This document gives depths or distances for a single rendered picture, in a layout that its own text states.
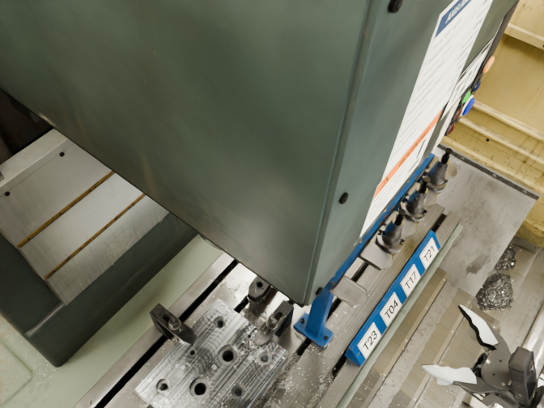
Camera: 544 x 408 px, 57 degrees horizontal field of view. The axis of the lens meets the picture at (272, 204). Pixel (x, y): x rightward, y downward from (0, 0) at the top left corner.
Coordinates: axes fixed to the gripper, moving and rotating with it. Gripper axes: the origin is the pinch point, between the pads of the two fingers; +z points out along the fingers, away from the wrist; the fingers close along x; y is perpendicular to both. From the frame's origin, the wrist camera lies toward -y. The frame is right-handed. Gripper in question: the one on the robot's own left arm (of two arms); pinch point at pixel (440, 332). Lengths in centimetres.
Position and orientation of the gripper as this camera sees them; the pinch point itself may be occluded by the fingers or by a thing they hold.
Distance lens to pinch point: 99.8
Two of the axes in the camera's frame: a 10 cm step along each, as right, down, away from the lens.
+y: -0.4, 5.8, 8.2
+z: -7.8, -5.3, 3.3
